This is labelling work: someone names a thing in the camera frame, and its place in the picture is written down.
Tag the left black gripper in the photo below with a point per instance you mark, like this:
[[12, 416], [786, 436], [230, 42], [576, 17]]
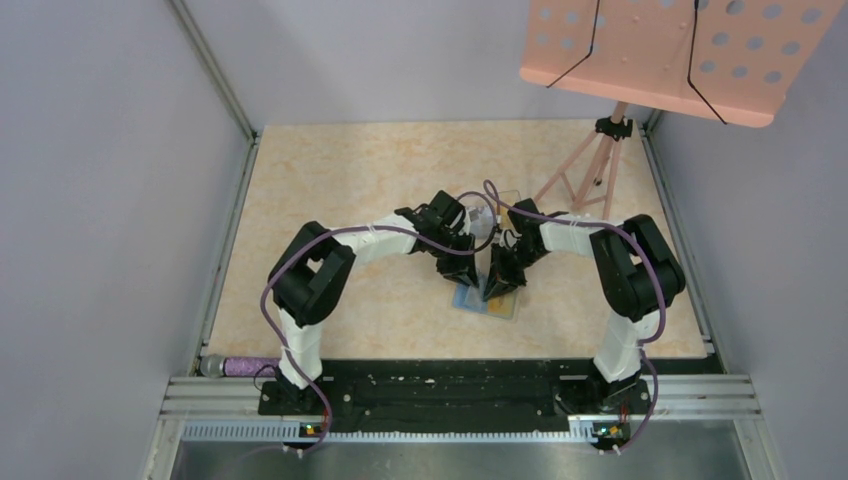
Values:
[[462, 269]]

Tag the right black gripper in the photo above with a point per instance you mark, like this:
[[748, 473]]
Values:
[[500, 275]]

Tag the clear plastic card tray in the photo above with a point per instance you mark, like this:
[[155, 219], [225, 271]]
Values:
[[498, 232]]

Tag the purple glitter microphone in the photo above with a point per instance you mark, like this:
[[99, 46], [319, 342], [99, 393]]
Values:
[[218, 366]]

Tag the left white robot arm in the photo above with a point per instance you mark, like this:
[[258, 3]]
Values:
[[308, 280]]

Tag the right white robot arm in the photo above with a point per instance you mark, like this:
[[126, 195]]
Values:
[[639, 276]]

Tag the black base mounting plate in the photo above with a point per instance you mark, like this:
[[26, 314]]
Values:
[[454, 396]]

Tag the pink music stand desk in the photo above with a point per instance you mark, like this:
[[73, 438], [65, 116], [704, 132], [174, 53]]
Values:
[[731, 61]]

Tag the aluminium frame rail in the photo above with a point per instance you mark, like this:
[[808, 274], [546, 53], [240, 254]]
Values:
[[702, 430]]

